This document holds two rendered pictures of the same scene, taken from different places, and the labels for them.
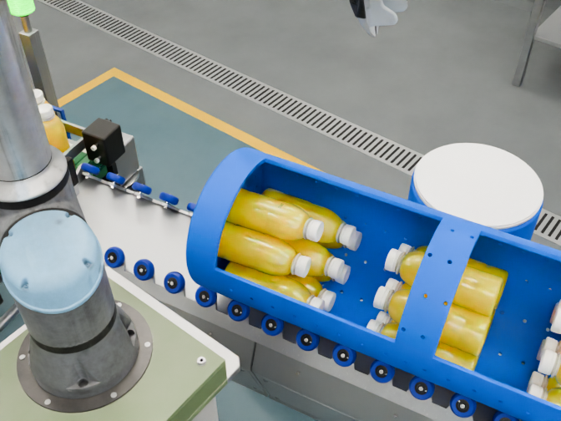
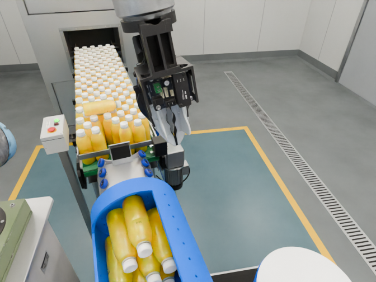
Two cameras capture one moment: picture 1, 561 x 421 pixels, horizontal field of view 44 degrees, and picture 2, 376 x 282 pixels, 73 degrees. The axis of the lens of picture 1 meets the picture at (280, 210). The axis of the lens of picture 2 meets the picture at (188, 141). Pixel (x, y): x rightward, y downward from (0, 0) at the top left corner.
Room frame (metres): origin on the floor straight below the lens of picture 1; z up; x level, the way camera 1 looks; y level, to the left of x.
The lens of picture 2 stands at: (0.68, -0.40, 1.78)
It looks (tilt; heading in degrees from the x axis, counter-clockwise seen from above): 36 degrees down; 42
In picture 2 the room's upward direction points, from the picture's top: straight up
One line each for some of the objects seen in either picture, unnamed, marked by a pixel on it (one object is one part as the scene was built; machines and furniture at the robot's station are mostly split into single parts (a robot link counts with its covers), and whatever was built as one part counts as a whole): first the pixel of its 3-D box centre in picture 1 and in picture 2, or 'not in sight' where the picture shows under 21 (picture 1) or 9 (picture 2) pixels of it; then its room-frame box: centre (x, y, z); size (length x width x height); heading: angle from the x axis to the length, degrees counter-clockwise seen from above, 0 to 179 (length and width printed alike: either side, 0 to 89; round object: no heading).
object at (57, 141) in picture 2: not in sight; (55, 133); (1.01, 0.81, 1.05); 0.20 x 0.10 x 0.10; 63
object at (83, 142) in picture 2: not in sight; (85, 147); (1.08, 0.68, 0.99); 0.07 x 0.07 x 0.18
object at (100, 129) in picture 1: (103, 144); (158, 146); (1.37, 0.45, 0.95); 0.10 x 0.07 x 0.10; 153
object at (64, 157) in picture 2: not in sight; (82, 204); (1.01, 0.81, 0.50); 0.04 x 0.04 x 1.00; 63
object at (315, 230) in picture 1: (315, 230); (144, 250); (0.87, -0.06, 1.15); 0.04 x 0.02 x 0.04; 153
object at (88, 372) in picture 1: (78, 332); not in sight; (0.57, 0.28, 1.26); 0.15 x 0.15 x 0.10
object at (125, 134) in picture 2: not in sight; (126, 139); (1.27, 0.58, 0.99); 0.07 x 0.07 x 0.18
